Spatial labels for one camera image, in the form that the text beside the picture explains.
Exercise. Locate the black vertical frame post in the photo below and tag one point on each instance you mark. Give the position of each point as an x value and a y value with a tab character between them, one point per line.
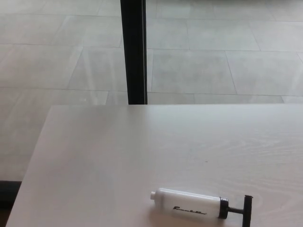
133	52

